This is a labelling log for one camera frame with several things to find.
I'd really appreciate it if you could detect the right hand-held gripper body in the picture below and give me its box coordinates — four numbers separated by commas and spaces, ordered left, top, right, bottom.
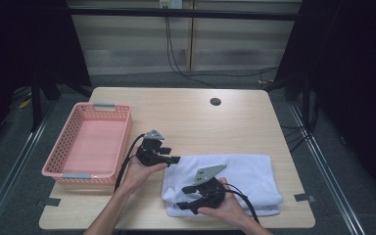
187, 164, 227, 215

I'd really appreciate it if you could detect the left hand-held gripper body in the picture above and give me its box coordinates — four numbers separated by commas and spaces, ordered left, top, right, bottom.
135, 128, 174, 167

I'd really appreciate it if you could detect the white blue-patterned garment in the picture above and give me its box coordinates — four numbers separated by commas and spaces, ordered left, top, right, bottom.
161, 153, 284, 218

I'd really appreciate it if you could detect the person's left hand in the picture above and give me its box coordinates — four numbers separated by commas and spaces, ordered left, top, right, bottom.
122, 156, 169, 194

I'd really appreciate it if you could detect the person's right hand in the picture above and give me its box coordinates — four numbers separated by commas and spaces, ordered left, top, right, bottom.
196, 176, 253, 228

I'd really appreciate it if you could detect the pink perforated plastic basket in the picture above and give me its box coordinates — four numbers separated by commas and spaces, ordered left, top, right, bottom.
41, 101, 133, 187

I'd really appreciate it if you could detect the grey tape piece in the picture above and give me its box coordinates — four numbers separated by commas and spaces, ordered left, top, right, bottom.
293, 193, 316, 204
43, 197, 62, 208

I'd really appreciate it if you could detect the black metal stand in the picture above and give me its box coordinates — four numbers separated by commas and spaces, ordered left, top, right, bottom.
29, 73, 93, 132
263, 73, 311, 129

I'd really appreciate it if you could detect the small yellow object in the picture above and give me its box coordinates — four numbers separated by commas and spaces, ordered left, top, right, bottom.
17, 97, 32, 111

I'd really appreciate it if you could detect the black horizontal bar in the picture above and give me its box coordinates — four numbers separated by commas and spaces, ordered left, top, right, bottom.
68, 7, 304, 22

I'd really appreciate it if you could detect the black curtain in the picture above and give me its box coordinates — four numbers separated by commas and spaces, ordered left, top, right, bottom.
273, 0, 376, 205
0, 0, 93, 158

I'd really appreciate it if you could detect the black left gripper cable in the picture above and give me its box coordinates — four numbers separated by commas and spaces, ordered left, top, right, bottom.
114, 132, 147, 194

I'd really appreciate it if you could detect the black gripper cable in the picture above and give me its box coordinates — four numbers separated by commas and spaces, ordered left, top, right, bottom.
114, 132, 147, 194
223, 182, 261, 225

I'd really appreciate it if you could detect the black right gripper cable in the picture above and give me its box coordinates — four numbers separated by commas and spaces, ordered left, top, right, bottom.
223, 182, 261, 225

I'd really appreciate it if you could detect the black hanging wall cable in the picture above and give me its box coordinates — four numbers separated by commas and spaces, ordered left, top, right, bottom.
164, 16, 217, 89

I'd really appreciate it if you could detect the black floor cable bundle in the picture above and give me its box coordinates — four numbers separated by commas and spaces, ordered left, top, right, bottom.
279, 94, 320, 154

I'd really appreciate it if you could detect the aluminium floor rail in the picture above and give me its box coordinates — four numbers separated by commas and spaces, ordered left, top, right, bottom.
288, 101, 367, 235
0, 100, 57, 235

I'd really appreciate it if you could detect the white wall socket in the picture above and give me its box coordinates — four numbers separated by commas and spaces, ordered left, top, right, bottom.
159, 0, 184, 10

